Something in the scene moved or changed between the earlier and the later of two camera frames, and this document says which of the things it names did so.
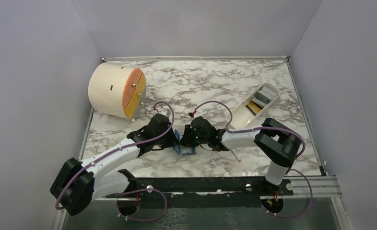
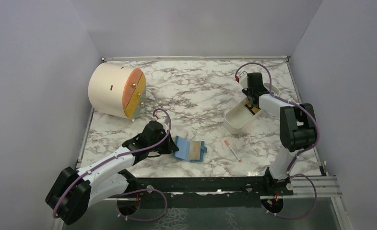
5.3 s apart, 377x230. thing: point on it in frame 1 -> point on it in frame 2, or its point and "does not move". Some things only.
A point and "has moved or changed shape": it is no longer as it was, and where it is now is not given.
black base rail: x=205 y=191 does not move
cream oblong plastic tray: x=245 y=115 does not move
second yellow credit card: x=254 y=107 does not move
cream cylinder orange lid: x=117 y=90 does not move
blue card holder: x=181 y=149 has moved or changed shape
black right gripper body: x=193 y=139 -> x=246 y=91
